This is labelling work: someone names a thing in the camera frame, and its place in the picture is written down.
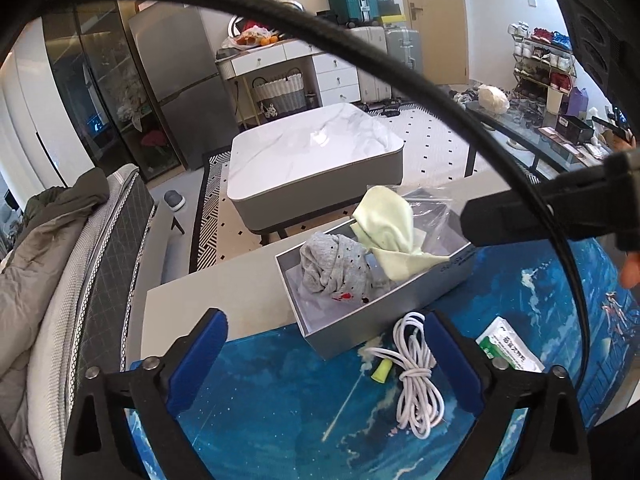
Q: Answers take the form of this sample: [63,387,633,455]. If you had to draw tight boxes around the marble top coffee table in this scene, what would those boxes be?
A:
[226,102,405,233]

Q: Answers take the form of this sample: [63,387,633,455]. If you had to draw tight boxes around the silver suitcase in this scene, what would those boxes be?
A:
[384,27,423,73]

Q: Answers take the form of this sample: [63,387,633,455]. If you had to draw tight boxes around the grey refrigerator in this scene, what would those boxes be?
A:
[127,2,238,171]

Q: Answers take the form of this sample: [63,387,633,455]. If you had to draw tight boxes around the pale yellow-green cloth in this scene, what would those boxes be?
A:
[350,185,451,283]

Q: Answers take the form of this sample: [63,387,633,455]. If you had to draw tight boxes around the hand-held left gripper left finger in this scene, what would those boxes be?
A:
[60,307,230,480]

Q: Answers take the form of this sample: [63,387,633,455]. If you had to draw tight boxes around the dark glass table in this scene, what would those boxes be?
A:
[465,100,640,181]

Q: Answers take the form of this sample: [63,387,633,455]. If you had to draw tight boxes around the dark glass cabinet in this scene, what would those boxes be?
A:
[42,0,183,183]

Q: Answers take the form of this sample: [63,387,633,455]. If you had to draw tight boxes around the grey cardboard box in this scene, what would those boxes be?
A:
[275,212,476,361]

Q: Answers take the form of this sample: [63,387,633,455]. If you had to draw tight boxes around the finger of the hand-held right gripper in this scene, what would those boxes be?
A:
[460,162,621,248]

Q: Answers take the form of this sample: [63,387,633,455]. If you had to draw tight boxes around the thick black cable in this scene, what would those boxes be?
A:
[0,0,591,411]

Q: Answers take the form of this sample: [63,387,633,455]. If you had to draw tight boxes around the white coiled cable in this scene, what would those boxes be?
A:
[392,311,448,438]

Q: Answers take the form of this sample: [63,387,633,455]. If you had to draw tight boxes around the white diamond pattern rug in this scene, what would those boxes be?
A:
[190,100,541,271]

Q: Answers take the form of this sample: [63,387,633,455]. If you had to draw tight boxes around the wooden door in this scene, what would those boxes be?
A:
[397,0,471,86]

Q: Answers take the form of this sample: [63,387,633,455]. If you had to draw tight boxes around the grey dotted sock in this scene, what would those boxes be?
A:
[299,232,393,306]

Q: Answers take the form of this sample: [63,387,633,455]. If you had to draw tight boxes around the cream lumpy ornament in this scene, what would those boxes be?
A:
[477,84,511,113]

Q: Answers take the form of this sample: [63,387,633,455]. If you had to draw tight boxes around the blue sky print desk mat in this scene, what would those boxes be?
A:
[127,237,640,480]

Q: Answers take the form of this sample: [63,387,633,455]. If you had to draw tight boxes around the quilted mattress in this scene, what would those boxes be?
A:
[0,162,161,461]

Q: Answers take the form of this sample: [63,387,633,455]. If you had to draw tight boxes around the white drawer dresser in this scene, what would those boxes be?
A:
[215,35,362,108]

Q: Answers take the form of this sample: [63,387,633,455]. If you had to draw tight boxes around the shoe rack with shoes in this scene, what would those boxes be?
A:
[507,20,578,93]

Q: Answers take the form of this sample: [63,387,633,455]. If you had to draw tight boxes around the black organizer tray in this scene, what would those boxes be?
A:
[555,114,598,145]

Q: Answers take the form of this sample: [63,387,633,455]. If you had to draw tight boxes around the beige suitcase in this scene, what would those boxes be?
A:
[345,25,393,103]

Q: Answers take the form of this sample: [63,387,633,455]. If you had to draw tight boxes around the green white medicine box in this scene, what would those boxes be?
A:
[474,316,546,373]

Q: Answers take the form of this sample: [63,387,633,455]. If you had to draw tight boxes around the grey jacket on sofa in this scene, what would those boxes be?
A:
[0,167,111,411]

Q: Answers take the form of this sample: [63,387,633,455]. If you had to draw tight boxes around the person's right hand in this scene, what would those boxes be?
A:
[619,249,640,291]

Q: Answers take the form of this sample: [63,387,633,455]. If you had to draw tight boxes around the clear plastic bag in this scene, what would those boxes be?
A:
[400,186,468,261]

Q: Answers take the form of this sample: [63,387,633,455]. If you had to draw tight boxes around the purple bottle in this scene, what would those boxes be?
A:
[567,86,591,118]

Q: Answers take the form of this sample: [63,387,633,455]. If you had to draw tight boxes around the white wicker basket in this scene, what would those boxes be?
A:
[250,72,307,116]

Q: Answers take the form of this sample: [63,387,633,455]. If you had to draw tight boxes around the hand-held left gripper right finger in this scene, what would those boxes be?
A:
[425,309,591,480]

